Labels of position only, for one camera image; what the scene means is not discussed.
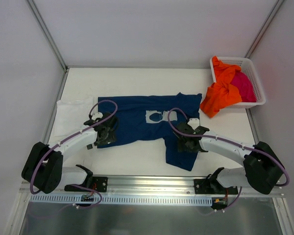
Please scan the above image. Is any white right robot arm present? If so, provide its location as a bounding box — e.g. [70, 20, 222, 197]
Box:
[173, 122, 287, 195]

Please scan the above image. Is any white plastic basket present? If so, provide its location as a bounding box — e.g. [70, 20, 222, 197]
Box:
[217, 56, 266, 109]

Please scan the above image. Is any white slotted cable duct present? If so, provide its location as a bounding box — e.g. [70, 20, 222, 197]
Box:
[30, 193, 213, 207]

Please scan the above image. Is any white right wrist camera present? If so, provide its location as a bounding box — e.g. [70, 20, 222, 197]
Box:
[187, 118, 200, 130]

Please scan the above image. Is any aluminium mounting rail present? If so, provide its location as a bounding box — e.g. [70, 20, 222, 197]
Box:
[19, 175, 286, 198]

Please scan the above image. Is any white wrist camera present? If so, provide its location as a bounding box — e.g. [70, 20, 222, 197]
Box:
[91, 112, 103, 121]
[187, 118, 200, 130]

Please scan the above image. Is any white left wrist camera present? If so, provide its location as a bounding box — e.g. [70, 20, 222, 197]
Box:
[91, 112, 103, 121]

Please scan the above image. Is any pink t shirt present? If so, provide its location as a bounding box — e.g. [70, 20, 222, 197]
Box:
[231, 71, 257, 103]

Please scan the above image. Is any orange t shirt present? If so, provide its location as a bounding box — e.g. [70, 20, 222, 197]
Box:
[200, 56, 242, 118]

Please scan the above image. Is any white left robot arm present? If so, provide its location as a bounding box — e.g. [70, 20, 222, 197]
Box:
[21, 113, 119, 194]

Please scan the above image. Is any blue printed t shirt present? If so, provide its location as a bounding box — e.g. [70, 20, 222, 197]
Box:
[98, 93, 202, 171]

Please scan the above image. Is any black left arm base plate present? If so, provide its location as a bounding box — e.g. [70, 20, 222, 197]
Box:
[64, 176, 108, 192]

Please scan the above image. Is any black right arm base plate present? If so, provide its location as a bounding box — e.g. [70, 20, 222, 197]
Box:
[194, 179, 239, 195]

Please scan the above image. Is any folded white t shirt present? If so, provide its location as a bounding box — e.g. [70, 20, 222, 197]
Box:
[53, 96, 94, 137]

